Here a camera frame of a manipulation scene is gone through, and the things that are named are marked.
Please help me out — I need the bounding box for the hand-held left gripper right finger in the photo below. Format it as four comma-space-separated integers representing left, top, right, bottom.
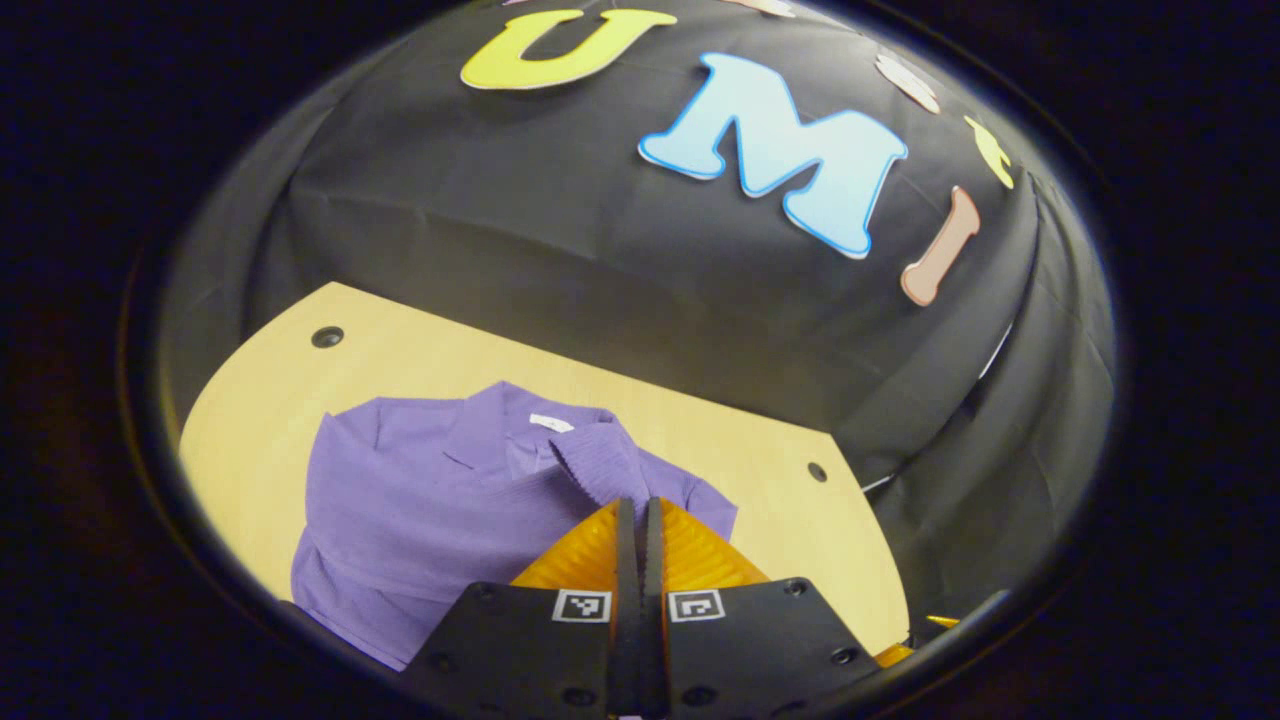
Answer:
640, 497, 881, 720

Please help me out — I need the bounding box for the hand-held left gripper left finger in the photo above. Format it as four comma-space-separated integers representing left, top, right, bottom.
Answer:
400, 497, 641, 720

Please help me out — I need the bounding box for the purple knit shirt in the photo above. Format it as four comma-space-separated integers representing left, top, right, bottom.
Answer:
290, 380, 739, 673

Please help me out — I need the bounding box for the black backdrop cloth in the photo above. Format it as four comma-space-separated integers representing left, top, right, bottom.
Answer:
160, 0, 1116, 651

